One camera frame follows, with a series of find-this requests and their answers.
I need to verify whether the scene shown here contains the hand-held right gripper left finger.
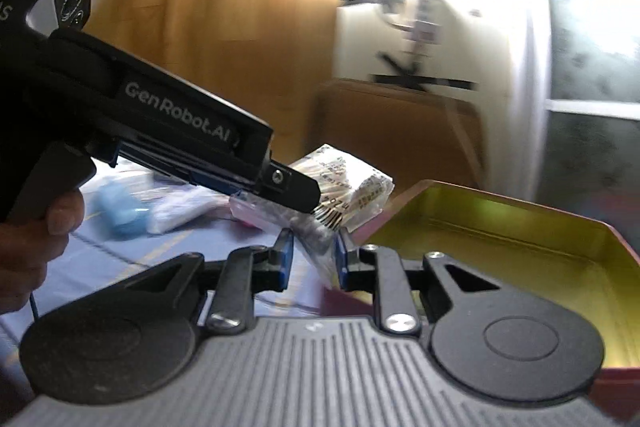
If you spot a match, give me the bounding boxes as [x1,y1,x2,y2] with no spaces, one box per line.
[122,228,296,333]

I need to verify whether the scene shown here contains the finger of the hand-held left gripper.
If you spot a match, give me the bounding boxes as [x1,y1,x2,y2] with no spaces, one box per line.
[257,159,322,215]

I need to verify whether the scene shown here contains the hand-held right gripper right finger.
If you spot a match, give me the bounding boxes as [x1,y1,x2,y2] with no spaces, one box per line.
[334,228,501,335]

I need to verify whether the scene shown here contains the white printed plastic packet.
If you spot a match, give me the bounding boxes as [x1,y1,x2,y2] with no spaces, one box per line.
[230,144,396,288]

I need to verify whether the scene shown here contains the blue plastic case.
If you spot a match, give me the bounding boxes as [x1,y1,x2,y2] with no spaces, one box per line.
[95,182,151,238]

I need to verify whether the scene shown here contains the pink tin box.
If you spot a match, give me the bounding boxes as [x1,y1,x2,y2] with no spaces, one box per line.
[320,179,640,427]

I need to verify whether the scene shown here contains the person's left hand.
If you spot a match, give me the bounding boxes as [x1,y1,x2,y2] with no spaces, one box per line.
[0,189,86,315]

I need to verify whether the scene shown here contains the wooden board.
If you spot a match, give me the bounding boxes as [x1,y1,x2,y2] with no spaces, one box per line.
[82,0,341,148]

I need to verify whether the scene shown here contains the white tissue pack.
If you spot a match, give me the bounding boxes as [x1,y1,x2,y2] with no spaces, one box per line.
[147,192,223,235]

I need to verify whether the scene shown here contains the brown woven seat mat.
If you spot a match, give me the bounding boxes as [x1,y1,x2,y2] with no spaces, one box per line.
[312,78,486,202]

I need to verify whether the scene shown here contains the blue striped bed sheet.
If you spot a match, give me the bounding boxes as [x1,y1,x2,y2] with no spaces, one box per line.
[0,159,396,388]

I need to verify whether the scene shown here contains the frosted glass sliding door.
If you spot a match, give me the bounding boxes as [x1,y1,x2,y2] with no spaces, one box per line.
[532,0,640,212]

